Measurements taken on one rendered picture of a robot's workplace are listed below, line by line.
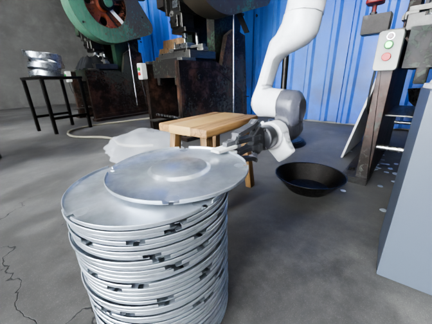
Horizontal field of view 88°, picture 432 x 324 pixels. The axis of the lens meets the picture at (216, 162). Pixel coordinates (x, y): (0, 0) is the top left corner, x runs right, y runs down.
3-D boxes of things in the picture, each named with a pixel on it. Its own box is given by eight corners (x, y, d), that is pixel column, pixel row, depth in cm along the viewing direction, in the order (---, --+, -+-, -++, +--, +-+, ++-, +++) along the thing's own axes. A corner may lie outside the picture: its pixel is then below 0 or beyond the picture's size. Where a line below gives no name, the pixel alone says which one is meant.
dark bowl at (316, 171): (333, 213, 82) (336, 197, 80) (261, 189, 101) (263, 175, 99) (352, 185, 103) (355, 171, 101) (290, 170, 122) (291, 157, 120)
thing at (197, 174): (265, 199, 34) (265, 195, 34) (72, 211, 33) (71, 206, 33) (236, 146, 61) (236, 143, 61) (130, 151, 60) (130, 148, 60)
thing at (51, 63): (55, 134, 222) (30, 45, 194) (33, 130, 243) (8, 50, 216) (93, 126, 254) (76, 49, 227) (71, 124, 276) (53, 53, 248)
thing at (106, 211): (118, 266, 24) (117, 260, 23) (38, 190, 41) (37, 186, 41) (255, 176, 45) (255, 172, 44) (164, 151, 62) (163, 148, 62)
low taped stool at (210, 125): (209, 220, 81) (206, 129, 70) (166, 200, 95) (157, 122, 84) (255, 185, 106) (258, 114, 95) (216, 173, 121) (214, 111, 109)
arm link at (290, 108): (268, 89, 71) (298, 90, 65) (288, 87, 80) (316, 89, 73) (263, 143, 78) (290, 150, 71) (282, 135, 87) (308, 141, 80)
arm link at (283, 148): (265, 118, 75) (256, 121, 71) (301, 122, 67) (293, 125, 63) (263, 153, 79) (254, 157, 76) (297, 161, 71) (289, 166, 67)
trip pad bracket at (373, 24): (381, 63, 91) (393, 7, 84) (354, 65, 97) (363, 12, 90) (383, 63, 95) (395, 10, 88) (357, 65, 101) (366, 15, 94)
